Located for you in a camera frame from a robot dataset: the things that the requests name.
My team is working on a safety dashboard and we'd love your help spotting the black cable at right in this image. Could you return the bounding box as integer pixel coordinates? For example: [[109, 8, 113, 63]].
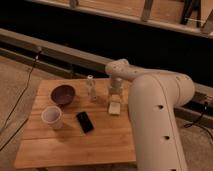
[[183, 103, 213, 141]]

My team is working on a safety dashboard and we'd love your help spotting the white ceramic cup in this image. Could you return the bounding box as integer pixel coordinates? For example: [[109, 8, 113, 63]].
[[41, 106, 63, 130]]

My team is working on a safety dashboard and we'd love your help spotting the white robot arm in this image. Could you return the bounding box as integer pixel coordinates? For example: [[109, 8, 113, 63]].
[[105, 59, 195, 171]]

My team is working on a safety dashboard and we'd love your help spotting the white sponge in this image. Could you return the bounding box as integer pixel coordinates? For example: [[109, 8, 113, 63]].
[[108, 102, 121, 115]]

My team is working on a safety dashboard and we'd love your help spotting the dark purple bowl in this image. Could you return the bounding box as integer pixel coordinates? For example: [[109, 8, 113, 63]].
[[50, 85, 75, 106]]

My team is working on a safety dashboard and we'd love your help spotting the wooden table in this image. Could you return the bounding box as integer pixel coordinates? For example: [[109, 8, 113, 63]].
[[14, 78, 135, 169]]

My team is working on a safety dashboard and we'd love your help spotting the black smartphone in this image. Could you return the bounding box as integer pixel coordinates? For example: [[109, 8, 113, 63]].
[[76, 112, 94, 133]]

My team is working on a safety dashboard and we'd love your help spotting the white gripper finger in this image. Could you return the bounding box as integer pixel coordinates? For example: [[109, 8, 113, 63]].
[[110, 95, 121, 103]]

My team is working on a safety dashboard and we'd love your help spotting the black cable on floor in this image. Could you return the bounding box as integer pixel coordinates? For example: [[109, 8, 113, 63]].
[[0, 50, 42, 152]]

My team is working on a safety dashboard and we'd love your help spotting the clear plastic bottle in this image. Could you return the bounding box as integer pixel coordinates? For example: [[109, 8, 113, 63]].
[[86, 75, 97, 101]]

